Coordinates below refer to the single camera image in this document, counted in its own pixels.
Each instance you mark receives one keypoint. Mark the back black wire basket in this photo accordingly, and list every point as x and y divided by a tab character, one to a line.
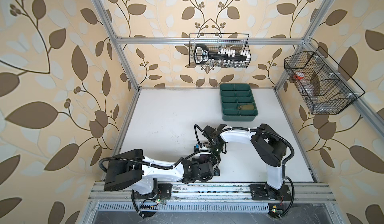
237	41

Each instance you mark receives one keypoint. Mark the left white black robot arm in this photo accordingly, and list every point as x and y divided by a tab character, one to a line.
132	170

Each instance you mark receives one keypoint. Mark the green plastic divided tray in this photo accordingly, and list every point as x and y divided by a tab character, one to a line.
232	95

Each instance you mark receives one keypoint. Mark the right black wire basket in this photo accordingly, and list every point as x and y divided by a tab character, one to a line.
330	87

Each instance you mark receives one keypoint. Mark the black wire basket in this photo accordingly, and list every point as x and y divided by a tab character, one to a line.
330	87
237	41

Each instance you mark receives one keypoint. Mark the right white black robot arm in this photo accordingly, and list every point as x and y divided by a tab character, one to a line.
274	150

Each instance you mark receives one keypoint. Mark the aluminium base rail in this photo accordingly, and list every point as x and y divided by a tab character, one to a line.
305	193

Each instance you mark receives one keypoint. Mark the purple striped sock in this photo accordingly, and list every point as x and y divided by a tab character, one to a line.
205	158

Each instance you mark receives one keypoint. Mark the red capped clear container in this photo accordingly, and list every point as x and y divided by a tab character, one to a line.
299	77

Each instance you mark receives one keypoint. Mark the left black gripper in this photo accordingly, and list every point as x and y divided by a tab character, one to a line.
197	161

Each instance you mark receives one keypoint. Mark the black socket set holder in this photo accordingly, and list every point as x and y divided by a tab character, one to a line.
202	54

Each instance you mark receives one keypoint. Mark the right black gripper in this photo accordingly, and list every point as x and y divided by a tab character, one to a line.
216	158

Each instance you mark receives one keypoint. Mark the green striped sock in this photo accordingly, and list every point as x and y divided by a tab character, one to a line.
247	107

